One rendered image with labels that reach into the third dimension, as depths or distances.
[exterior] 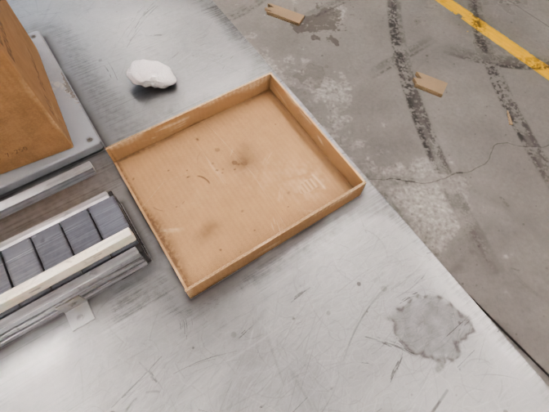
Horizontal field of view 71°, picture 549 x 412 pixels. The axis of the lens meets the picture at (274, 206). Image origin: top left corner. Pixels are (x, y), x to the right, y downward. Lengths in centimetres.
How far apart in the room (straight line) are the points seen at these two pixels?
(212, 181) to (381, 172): 115
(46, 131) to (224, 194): 27
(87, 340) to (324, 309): 31
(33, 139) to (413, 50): 188
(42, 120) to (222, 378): 42
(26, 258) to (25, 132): 18
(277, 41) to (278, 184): 155
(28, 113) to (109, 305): 28
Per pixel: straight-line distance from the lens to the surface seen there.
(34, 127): 64
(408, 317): 57
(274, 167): 62
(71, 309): 59
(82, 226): 57
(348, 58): 206
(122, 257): 53
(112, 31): 87
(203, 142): 65
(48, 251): 57
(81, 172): 51
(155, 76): 72
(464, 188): 177
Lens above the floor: 136
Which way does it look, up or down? 64 degrees down
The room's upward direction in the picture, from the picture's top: 5 degrees clockwise
